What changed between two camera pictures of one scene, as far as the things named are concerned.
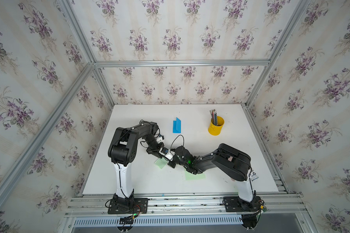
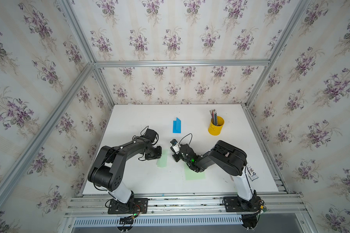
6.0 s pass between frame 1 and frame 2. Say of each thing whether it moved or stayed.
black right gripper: moved
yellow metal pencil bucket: stayed
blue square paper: stayed
